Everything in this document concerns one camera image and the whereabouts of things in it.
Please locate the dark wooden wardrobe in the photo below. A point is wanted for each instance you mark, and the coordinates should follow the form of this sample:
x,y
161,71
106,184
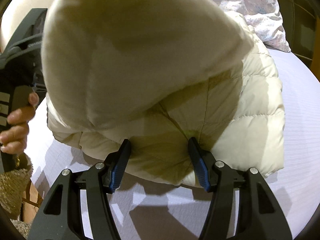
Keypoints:
x,y
299,21

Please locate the person's left hand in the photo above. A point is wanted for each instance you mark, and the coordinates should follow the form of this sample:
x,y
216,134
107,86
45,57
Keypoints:
x,y
14,140

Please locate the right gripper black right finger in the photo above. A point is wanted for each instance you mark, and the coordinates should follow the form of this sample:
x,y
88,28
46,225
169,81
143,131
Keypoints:
x,y
260,215

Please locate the woven straw basket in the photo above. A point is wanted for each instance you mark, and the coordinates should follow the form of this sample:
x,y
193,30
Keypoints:
x,y
13,185

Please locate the floral lilac duvet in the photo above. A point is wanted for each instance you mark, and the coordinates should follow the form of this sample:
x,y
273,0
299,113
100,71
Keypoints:
x,y
264,16

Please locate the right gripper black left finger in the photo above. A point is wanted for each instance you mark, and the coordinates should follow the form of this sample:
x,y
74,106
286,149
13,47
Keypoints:
x,y
59,216

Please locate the cream quilted down jacket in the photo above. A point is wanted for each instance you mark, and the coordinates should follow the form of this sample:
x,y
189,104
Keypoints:
x,y
159,72

